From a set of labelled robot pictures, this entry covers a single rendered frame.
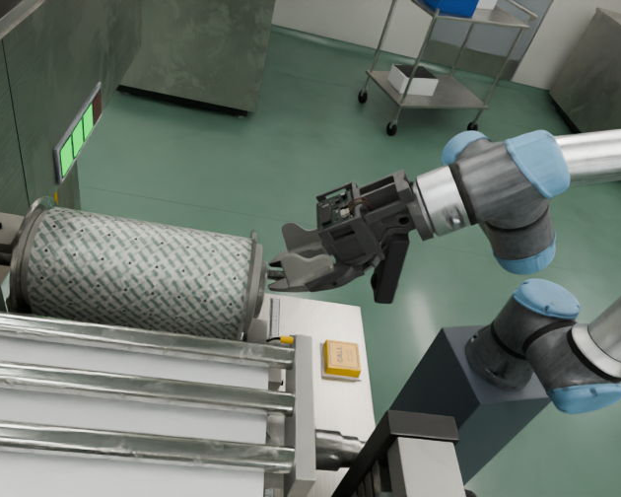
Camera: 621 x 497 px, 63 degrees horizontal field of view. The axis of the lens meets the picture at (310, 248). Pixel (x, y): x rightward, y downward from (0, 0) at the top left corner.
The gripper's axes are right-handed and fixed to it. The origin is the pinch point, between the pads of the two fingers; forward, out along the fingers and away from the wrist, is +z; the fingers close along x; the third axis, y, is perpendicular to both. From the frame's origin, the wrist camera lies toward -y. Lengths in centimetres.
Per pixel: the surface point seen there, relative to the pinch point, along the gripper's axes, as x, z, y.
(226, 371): 26.9, -6.0, 17.6
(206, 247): 2.0, 4.4, 10.2
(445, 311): -119, -1, -165
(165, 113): -256, 124, -61
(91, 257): 5.3, 14.5, 17.0
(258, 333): 5.2, 5.0, -3.4
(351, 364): -12.2, 5.8, -39.3
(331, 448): 27.2, -7.8, 4.8
